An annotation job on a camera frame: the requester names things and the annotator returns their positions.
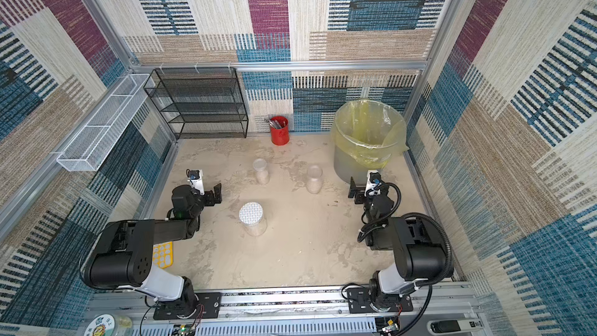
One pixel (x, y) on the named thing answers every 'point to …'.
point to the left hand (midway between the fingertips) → (209, 184)
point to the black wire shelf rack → (200, 103)
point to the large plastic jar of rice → (256, 229)
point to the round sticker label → (101, 324)
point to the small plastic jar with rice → (260, 165)
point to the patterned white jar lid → (250, 213)
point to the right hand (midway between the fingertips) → (366, 180)
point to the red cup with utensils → (279, 131)
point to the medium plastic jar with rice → (314, 183)
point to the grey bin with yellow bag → (365, 134)
